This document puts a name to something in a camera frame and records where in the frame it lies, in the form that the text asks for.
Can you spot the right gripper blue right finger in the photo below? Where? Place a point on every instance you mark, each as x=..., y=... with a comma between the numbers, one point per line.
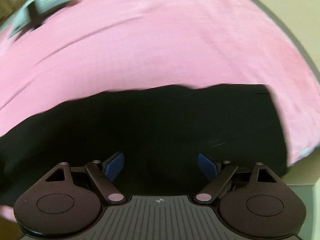
x=208, y=168

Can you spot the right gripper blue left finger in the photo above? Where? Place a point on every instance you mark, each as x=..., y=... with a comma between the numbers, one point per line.
x=113, y=166

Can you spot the black trousers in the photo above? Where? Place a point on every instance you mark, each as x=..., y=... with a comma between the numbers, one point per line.
x=161, y=132

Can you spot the pink bed blanket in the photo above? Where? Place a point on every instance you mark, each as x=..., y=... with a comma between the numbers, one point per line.
x=95, y=46

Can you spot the grey knitted pillow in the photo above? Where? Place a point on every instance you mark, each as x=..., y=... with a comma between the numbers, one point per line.
x=47, y=1

